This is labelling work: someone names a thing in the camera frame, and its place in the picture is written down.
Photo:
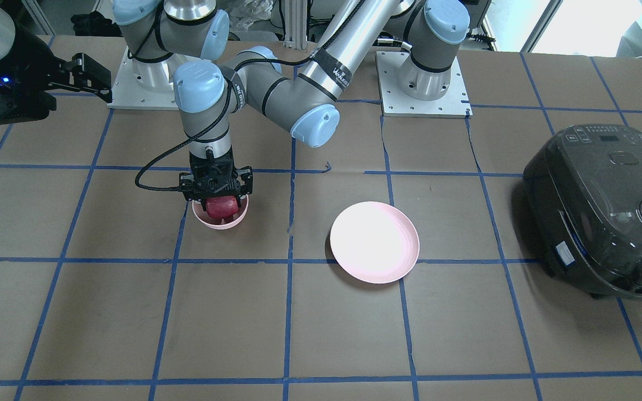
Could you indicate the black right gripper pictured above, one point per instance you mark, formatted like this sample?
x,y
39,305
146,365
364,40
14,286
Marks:
x,y
27,71

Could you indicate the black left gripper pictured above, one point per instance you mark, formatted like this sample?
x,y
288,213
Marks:
x,y
245,179

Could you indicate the red apple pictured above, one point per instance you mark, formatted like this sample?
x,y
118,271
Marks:
x,y
222,208

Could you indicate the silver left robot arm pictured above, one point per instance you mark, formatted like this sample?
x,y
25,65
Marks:
x,y
206,93

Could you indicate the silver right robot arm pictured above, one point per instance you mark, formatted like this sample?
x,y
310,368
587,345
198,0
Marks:
x,y
92,33

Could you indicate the small pink bowl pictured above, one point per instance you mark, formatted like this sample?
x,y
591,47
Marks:
x,y
200,213

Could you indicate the pink plate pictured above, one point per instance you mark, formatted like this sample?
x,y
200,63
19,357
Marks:
x,y
374,242

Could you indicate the dark grey rice cooker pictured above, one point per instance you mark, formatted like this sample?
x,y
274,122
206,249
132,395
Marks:
x,y
584,188

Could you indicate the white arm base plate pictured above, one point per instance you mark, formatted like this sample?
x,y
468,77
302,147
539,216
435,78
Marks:
x,y
407,91
142,83

